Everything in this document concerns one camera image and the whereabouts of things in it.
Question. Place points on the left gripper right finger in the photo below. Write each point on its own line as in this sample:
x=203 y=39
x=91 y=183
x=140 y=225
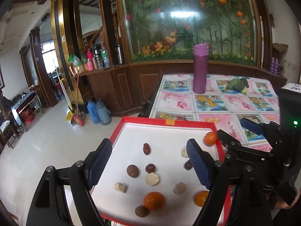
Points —
x=203 y=164

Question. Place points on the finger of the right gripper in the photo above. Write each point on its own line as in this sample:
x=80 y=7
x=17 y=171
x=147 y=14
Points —
x=252 y=126
x=229 y=142

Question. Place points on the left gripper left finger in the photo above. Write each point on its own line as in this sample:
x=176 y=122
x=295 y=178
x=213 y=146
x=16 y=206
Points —
x=96 y=161

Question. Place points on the dark red jujube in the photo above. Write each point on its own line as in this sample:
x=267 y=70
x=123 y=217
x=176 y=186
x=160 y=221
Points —
x=150 y=168
x=146 y=149
x=188 y=165

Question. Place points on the orange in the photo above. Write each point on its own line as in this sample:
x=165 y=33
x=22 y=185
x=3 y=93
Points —
x=200 y=198
x=154 y=201
x=210 y=139

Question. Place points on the beige cake block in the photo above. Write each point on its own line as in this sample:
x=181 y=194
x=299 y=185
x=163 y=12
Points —
x=120 y=187
x=179 y=188

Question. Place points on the brown round fruit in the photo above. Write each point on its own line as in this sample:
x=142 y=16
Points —
x=133 y=171
x=142 y=211

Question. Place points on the beige hexagonal cake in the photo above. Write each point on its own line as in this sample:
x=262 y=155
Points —
x=152 y=179

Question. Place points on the person's right hand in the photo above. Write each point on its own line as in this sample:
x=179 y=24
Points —
x=281 y=204

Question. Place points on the green leafy vegetable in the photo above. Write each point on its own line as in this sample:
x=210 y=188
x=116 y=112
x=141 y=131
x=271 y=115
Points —
x=238 y=84

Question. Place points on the red broom and dustpan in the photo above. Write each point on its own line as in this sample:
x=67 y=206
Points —
x=73 y=115

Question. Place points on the red gift box tray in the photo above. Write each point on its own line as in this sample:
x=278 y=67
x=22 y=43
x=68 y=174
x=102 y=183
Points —
x=166 y=139

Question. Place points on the blue thermos jug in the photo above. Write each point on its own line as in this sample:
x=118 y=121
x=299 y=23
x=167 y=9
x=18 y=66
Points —
x=92 y=109

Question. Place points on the purple bottles on shelf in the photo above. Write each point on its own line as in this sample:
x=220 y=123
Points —
x=274 y=65

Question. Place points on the colourful fruit print tablecloth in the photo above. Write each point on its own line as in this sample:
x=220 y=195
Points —
x=219 y=105

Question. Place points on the purple thermos bottle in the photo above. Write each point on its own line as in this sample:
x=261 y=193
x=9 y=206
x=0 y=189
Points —
x=200 y=66

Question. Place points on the pink bottle on counter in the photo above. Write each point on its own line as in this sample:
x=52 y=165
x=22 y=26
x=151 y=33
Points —
x=89 y=57

